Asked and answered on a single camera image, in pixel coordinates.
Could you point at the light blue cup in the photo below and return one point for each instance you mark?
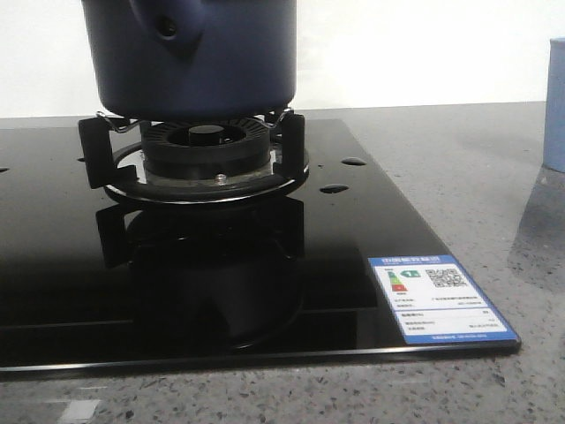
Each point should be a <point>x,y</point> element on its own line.
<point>553,150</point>

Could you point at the black pot support grate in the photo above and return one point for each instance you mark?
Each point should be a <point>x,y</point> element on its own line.
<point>115,161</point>

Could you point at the dark blue cooking pot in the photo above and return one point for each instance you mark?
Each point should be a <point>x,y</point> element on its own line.
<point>181,60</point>

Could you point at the black gas burner head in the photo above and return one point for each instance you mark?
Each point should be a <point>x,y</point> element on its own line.
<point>203,150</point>

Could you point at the blue white energy label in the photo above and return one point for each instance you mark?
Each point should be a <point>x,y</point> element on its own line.
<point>435,302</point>

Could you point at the black glass stove top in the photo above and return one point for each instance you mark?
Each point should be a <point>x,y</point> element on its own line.
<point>93,286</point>

